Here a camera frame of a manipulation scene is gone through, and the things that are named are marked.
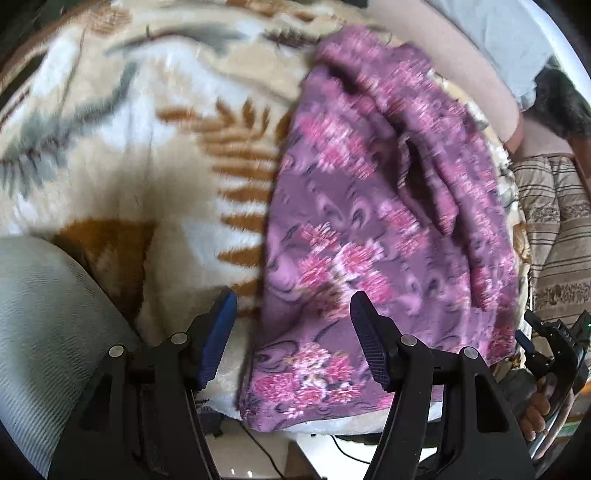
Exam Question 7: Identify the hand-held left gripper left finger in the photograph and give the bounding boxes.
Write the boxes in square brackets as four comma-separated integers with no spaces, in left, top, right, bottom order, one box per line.
[48,287,238,480]

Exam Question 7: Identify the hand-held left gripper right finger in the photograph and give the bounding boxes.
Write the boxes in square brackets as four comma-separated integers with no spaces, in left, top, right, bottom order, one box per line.
[350,291,539,480]

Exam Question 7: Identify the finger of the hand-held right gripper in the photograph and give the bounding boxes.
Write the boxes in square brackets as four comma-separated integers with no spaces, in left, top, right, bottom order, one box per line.
[515,309,561,379]

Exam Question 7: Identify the purple floral garment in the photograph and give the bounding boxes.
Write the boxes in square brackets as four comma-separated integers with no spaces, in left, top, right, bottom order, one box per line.
[235,25,520,432]

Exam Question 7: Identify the person's right hand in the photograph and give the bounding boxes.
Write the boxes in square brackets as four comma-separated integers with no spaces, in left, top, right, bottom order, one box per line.
[519,376,557,444]

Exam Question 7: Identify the beige striped bed sheet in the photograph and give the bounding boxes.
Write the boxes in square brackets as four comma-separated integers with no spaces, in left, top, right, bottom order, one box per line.
[510,154,591,423]

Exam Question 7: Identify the person's grey ribbed pants leg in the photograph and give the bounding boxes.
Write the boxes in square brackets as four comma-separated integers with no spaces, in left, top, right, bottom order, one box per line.
[0,235,141,478]

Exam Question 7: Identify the leaf print fleece blanket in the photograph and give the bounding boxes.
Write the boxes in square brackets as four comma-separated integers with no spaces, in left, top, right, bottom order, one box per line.
[0,0,532,435]

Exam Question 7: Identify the dark furry cloth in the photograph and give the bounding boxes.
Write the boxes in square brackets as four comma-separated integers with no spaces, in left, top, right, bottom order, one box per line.
[524,67,591,141]

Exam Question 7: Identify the beige pillow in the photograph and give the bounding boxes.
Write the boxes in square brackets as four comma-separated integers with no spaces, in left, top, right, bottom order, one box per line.
[369,0,525,155]

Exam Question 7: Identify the light blue cloth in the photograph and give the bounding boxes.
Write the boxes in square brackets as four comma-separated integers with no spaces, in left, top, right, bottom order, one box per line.
[427,0,561,109]

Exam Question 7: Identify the black cable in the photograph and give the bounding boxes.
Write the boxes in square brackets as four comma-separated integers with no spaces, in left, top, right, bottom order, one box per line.
[238,422,287,480]

